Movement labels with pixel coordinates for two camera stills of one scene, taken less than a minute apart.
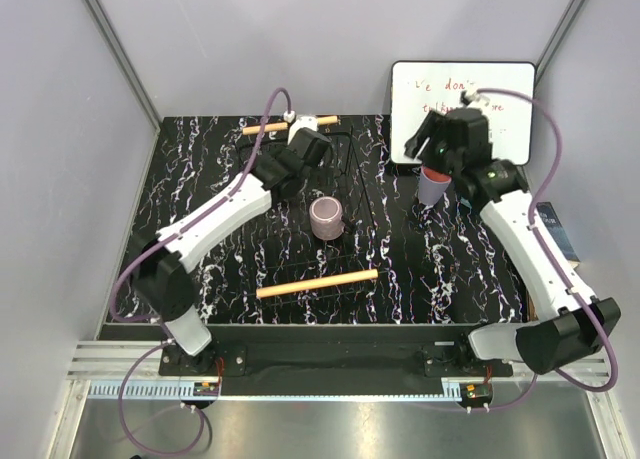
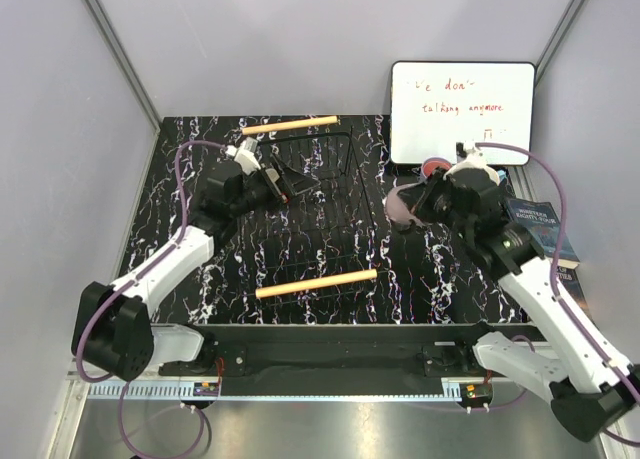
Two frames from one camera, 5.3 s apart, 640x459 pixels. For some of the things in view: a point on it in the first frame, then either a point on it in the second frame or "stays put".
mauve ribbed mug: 326,218 to 398,210
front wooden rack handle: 317,283 stays put
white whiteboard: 418,88 stays put
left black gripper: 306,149 to 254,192
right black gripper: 432,129 to 418,197
